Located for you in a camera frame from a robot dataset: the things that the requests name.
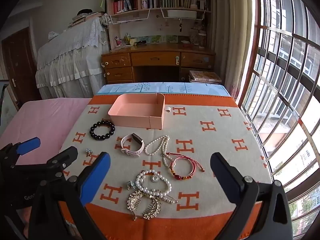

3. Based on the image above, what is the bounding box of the wooden desk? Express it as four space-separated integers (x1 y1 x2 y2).
101 42 216 85

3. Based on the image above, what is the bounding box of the row of shelf books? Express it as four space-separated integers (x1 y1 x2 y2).
112 0 211 15

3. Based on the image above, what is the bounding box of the chunky pearl bracelet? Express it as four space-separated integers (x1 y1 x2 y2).
135 169 173 198

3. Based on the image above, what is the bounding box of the pile of books and papers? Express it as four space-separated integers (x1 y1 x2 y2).
68 8 107 28

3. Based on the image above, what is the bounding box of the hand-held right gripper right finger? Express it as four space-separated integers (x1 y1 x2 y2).
210 152 293 240

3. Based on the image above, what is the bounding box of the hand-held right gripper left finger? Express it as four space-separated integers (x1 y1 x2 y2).
27 151 111 240

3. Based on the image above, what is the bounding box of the brown wooden door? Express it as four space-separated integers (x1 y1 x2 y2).
1 27 42 111

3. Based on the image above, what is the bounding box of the glass jar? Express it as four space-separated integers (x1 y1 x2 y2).
188 28 207 48

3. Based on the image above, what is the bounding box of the metal window grille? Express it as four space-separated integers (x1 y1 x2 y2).
236 0 320 240

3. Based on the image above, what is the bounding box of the stack of floor books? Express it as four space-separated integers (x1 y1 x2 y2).
188 70 223 84

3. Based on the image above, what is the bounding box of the red string bracelet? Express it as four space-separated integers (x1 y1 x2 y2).
166 151 206 181

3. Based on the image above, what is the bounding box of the wooden bookshelf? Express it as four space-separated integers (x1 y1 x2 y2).
104 0 213 51

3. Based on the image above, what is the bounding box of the pink storage box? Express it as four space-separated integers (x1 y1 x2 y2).
108 93 171 130

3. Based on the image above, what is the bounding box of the pink smart watch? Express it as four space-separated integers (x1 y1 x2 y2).
120 133 145 157

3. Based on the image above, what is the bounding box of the long pearl necklace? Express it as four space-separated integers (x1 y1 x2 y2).
144 135 173 168

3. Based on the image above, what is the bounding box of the white wire basket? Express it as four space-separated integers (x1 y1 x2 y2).
108 7 151 26
159 6 207 21

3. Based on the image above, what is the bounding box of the blue printed sheet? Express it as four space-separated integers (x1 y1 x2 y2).
96 82 231 97

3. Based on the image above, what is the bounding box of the white lace piano cover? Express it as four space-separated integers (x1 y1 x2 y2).
35 17 111 99

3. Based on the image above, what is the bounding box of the white plastic tray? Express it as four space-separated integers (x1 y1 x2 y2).
167 9 198 19

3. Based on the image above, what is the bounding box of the gold pearl earring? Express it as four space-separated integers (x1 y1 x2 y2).
160 194 179 204

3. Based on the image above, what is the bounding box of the beige curtain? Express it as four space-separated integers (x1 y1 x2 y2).
212 0 261 100

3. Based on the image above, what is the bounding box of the pink bedsheet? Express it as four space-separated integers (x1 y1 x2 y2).
0 97 92 166

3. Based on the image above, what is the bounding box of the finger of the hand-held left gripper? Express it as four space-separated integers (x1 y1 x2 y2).
15 146 78 184
0 137 41 167

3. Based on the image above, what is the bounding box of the black bead bracelet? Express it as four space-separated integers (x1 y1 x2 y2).
89 120 116 140

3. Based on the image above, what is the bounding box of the orange patterned blanket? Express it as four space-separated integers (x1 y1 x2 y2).
58 94 273 240

